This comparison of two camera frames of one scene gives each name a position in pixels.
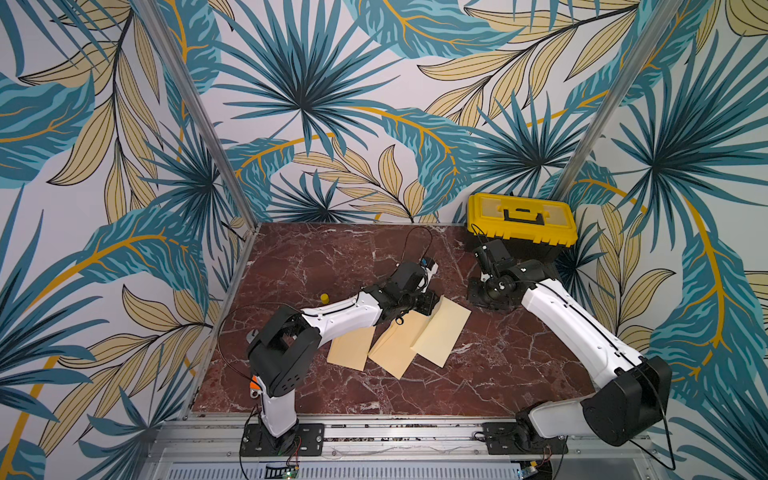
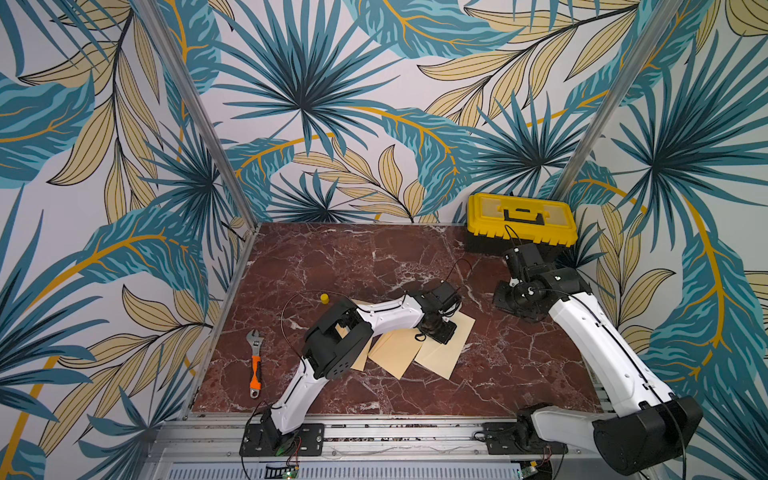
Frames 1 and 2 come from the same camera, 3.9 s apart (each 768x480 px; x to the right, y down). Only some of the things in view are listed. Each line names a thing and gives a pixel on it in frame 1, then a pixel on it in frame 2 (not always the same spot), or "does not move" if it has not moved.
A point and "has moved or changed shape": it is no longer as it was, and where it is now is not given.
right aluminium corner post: (640, 54) does not move
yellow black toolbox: (532, 227) does not move
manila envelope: (438, 337) has moved or changed shape
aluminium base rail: (397, 447) does not move
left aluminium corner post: (189, 95) does not move
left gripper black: (429, 304) -> (446, 336)
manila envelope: (392, 347) does not move
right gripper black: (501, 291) -> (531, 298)
